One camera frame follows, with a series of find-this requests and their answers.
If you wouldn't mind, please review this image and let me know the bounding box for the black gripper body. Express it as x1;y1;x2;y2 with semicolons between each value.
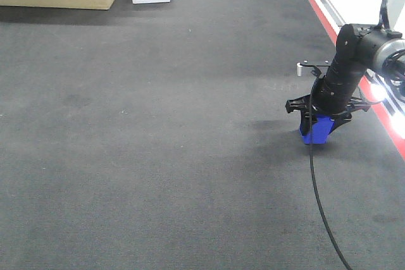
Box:
285;94;370;133

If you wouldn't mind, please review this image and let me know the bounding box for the blue plastic bottle-shaped part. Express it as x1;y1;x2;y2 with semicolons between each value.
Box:
299;115;334;144

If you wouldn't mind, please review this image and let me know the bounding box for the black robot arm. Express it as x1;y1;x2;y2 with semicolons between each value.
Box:
285;24;404;144

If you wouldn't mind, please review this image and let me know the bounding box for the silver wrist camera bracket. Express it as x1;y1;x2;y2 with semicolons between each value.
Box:
296;60;331;78

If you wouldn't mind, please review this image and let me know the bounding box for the red conveyor edge rail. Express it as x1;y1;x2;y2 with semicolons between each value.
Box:
289;0;405;160

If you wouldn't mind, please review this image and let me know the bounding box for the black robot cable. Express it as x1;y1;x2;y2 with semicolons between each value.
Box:
308;92;354;270

